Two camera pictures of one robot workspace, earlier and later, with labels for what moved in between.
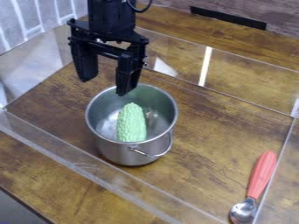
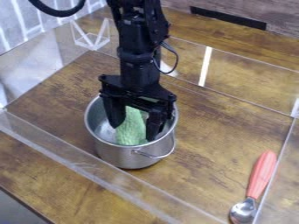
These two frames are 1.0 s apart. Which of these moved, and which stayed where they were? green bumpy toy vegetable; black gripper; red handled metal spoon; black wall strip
Moved: black gripper
Stayed: black wall strip; green bumpy toy vegetable; red handled metal spoon
